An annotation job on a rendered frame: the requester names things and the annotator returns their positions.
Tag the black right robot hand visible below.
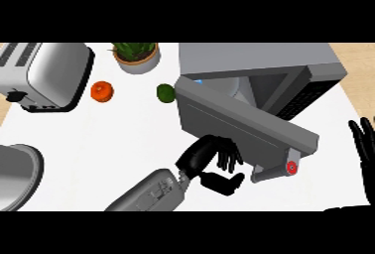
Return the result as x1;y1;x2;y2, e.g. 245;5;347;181
323;116;375;212

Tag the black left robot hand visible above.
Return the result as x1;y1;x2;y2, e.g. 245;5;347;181
174;134;246;196

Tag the grey microwave door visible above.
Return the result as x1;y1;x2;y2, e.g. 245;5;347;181
173;76;320;184

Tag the grey microwave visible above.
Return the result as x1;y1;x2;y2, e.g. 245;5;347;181
177;43;348;121

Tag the green avocado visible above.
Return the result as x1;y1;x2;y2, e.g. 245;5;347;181
155;83;177;104

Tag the orange fruit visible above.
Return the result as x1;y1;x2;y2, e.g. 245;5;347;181
90;80;115;104

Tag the potted green plant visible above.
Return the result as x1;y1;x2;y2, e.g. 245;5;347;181
106;43;162;75

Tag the grey round pot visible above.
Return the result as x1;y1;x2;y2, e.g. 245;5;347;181
0;143;46;212

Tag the silver toaster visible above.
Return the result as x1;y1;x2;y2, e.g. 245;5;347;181
0;43;96;114

